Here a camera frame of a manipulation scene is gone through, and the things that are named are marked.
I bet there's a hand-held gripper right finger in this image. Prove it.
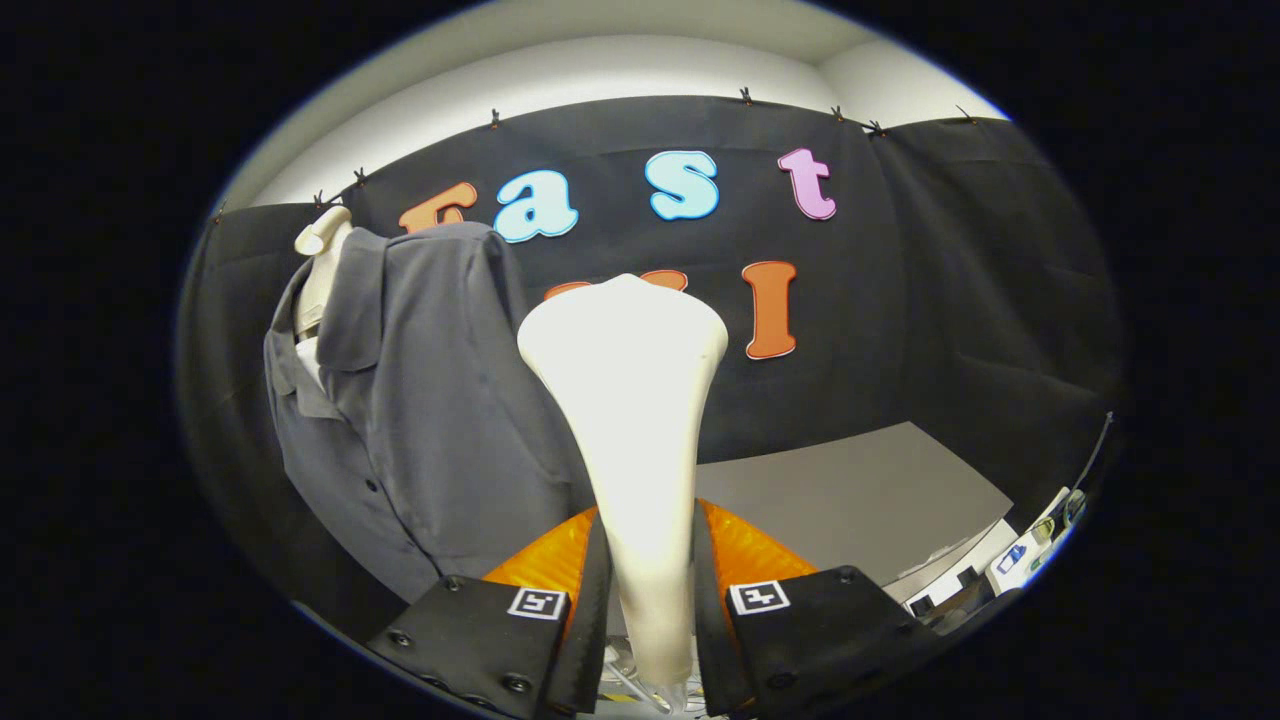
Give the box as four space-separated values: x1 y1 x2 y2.
690 498 946 717

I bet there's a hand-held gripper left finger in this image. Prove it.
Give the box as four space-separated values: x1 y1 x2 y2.
365 503 613 720

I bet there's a grey button shirt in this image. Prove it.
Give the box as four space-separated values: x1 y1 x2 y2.
264 222 601 606

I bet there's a grey cabinet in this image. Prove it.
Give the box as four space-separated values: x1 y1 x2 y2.
695 421 1016 586

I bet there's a white side table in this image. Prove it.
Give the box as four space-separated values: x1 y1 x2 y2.
985 487 1091 601

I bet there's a white mannequin torso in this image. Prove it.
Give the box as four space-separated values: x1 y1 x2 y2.
294 206 353 391

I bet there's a row of black clips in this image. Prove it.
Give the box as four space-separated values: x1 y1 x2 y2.
212 88 976 223

